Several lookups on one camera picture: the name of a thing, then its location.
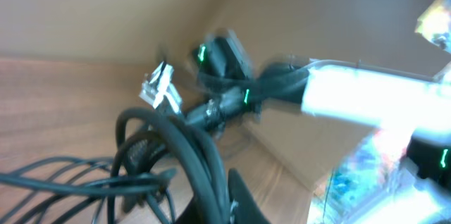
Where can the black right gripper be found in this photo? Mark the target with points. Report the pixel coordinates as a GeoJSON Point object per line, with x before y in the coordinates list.
{"type": "Point", "coordinates": [217, 111]}

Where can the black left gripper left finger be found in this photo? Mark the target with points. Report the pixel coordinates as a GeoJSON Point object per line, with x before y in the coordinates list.
{"type": "Point", "coordinates": [200, 210]}

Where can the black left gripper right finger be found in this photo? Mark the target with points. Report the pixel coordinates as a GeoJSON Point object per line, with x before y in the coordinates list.
{"type": "Point", "coordinates": [243, 208]}

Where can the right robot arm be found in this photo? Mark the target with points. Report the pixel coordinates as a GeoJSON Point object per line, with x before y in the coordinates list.
{"type": "Point", "coordinates": [360, 97]}

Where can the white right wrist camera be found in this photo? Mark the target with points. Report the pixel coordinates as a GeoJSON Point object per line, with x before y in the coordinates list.
{"type": "Point", "coordinates": [158, 90]}

